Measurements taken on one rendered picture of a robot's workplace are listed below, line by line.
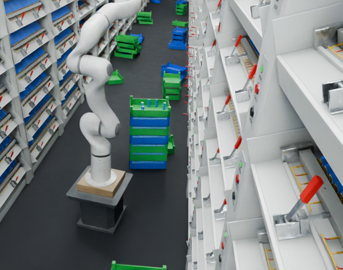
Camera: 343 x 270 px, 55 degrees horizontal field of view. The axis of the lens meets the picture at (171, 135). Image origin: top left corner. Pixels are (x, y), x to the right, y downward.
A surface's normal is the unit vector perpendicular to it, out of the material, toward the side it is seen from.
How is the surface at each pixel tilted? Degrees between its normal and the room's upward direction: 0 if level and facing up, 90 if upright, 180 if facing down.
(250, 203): 90
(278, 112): 90
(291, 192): 19
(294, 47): 90
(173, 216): 0
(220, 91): 90
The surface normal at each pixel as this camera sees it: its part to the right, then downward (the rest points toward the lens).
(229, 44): -0.05, 0.51
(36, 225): 0.07, -0.86
